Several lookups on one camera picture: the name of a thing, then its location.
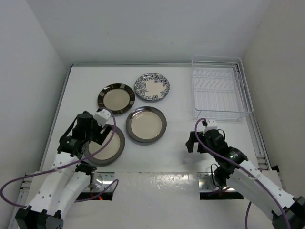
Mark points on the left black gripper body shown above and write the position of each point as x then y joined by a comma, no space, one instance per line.
92,134

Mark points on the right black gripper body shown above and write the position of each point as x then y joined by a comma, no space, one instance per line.
201,149

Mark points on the dark rim plate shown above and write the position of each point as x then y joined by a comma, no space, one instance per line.
146,124
110,153

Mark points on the brown striped rim plate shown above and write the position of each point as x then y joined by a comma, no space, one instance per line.
117,97

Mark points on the blue floral plate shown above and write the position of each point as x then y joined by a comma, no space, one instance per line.
152,86

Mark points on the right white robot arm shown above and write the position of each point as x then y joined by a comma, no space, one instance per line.
236,171

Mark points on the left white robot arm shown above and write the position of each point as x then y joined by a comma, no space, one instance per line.
70,172

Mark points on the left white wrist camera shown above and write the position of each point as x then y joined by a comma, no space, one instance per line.
102,116

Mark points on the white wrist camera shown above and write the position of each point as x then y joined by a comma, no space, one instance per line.
102,116
209,125

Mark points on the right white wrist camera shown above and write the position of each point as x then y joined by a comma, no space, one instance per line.
209,125

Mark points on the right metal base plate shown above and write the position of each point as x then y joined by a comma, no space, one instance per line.
206,184

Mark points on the metal base plate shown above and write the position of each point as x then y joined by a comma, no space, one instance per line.
100,182
206,184

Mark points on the white wire dish rack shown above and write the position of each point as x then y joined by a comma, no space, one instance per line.
220,89

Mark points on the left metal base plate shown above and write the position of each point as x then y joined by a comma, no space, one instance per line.
100,182

